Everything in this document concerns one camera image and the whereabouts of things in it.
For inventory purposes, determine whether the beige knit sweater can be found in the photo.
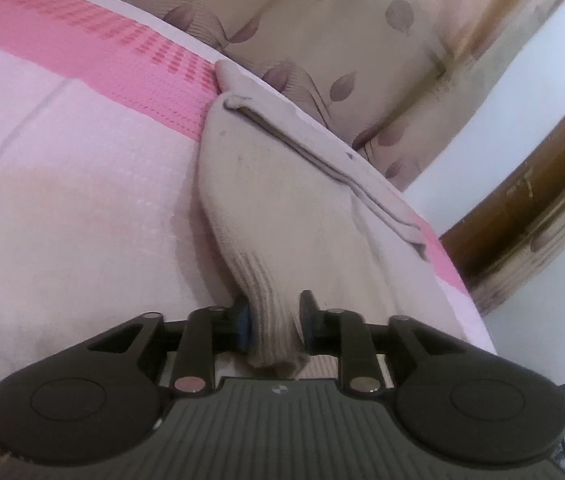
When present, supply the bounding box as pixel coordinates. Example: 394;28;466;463
196;58;469;380

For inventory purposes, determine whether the pink and white bed blanket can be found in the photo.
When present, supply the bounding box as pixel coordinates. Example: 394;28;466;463
0;0;499;411

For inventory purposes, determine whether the beige leaf print curtain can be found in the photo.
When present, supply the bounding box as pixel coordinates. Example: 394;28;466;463
122;0;563;190

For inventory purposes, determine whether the brown wooden door frame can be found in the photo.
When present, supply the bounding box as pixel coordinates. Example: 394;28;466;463
442;116;565;315

